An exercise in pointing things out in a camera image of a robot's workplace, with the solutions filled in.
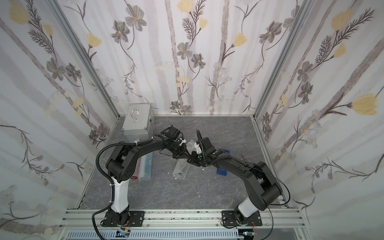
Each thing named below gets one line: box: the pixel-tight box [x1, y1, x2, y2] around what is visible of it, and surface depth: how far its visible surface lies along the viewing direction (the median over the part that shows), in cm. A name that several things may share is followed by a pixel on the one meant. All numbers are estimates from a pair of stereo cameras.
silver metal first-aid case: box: [122, 103, 155, 143], surface depth 100 cm
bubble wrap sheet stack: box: [172, 158, 191, 180], surface depth 89 cm
